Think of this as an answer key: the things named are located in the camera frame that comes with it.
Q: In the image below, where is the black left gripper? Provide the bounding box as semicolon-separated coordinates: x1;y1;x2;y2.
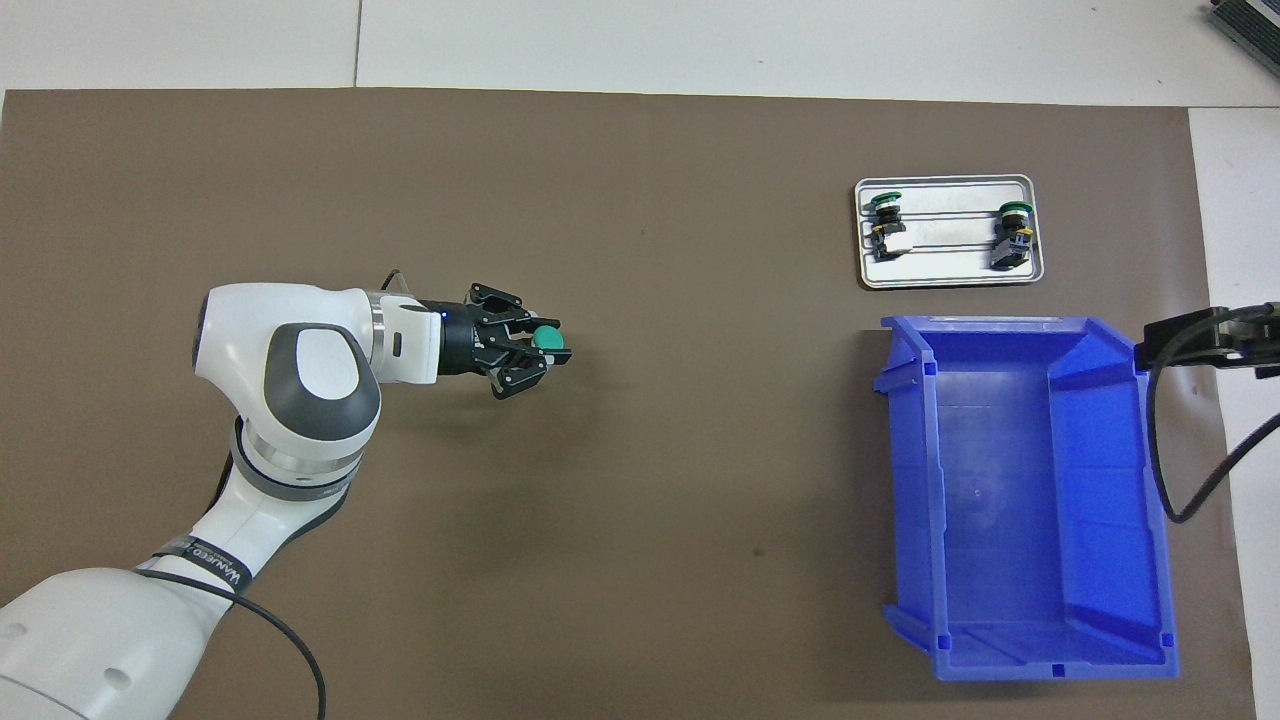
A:
437;283;573;401

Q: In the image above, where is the green push button white block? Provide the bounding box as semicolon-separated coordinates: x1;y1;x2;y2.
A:
866;190;913;263

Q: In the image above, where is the blue plastic storage bin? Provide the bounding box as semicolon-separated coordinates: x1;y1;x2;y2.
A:
872;314;1181;683

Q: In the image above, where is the brown table mat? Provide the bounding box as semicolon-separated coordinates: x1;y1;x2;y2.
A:
0;88;1259;720

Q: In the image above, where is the silver metal tray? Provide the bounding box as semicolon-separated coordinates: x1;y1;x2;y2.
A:
854;175;1046;291

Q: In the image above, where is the grey ribbed device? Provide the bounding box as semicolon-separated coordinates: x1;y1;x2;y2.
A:
1205;0;1280;63

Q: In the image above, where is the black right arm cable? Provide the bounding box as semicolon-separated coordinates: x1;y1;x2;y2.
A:
1146;312;1280;524

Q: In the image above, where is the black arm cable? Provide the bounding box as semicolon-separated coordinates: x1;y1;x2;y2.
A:
1146;312;1280;524
135;268;406;720

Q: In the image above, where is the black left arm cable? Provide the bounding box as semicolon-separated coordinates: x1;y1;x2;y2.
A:
135;268;406;720

